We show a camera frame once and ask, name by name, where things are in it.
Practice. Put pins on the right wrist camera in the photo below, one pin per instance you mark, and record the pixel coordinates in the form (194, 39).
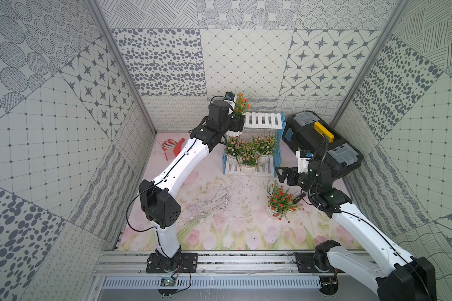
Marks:
(304, 157)

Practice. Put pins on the red flower pot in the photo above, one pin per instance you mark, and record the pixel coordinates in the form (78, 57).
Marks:
(280, 202)

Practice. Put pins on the aluminium rail frame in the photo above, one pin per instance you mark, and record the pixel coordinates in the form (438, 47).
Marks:
(247, 263)

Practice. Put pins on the black plastic toolbox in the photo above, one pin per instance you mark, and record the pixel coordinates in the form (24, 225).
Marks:
(306, 131)

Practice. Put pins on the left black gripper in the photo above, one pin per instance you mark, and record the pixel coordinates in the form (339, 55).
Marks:
(237, 123)

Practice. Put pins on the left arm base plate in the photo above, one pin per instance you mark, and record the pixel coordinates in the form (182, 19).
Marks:
(158, 263)

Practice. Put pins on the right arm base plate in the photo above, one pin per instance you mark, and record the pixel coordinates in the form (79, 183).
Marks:
(308, 263)

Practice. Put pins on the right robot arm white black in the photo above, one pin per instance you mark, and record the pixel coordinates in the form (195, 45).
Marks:
(394, 273)

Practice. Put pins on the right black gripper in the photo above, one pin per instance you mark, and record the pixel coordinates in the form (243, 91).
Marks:
(293, 172)

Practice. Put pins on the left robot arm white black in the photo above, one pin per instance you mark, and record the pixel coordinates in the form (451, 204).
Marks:
(157, 197)

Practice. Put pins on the blue white wooden rack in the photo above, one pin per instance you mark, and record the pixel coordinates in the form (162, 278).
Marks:
(260, 124)

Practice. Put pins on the pink flower pot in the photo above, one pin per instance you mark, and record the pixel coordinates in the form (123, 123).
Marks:
(248, 159)
(264, 146)
(233, 151)

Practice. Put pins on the orange flower pot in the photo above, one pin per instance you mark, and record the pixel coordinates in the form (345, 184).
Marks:
(240, 107)

